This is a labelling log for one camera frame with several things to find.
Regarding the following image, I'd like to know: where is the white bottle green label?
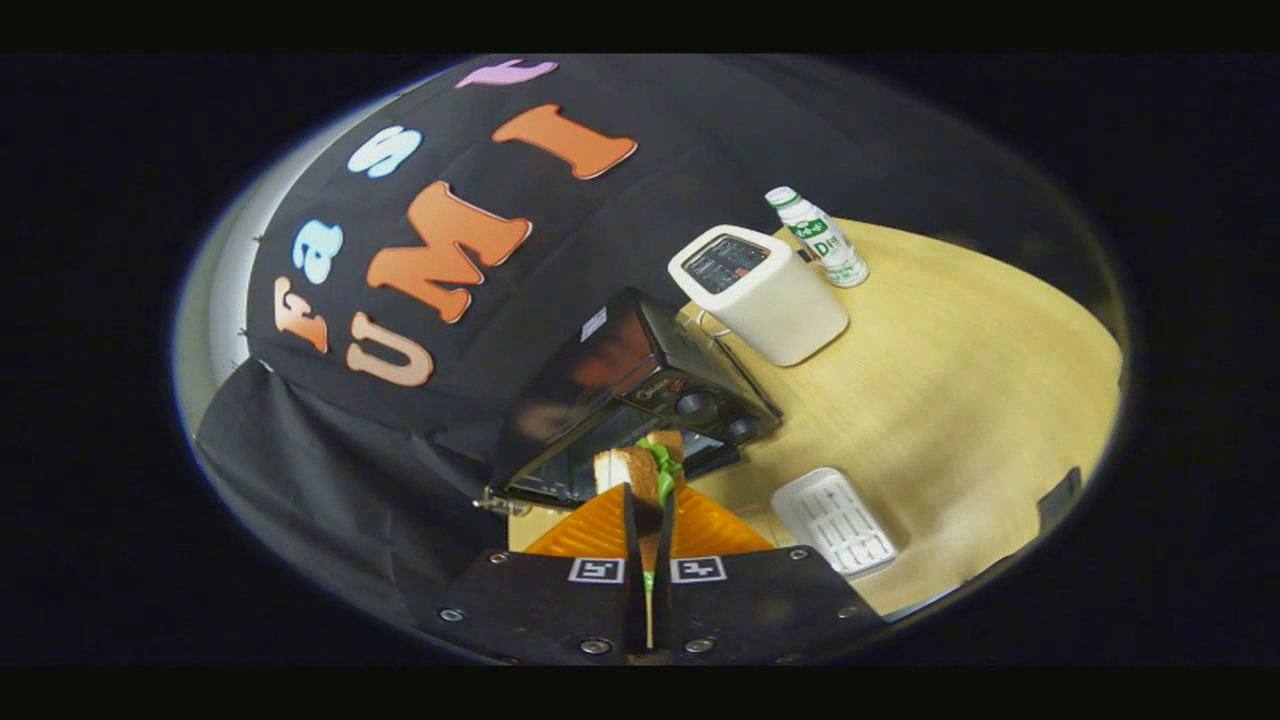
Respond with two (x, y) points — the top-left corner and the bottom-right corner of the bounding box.
(764, 185), (871, 290)

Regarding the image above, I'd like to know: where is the black toaster oven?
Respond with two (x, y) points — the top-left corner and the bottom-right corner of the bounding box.
(485, 287), (785, 514)

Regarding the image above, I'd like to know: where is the lettuce sandwich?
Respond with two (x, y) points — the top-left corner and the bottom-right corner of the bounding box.
(592, 430), (687, 651)

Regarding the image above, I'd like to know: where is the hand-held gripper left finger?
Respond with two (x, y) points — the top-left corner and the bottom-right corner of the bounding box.
(430, 483), (646, 666)

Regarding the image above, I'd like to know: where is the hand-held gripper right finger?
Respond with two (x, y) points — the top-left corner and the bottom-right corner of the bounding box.
(650, 485), (887, 666)

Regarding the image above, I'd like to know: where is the black tape patch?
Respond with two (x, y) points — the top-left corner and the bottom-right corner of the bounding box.
(1037, 466), (1084, 534)

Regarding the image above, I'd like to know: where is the white bread toaster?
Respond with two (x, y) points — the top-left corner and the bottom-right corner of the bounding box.
(667, 224), (851, 368)

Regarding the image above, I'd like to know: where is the white plastic tray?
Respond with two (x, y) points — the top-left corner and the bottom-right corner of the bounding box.
(770, 466), (899, 582)

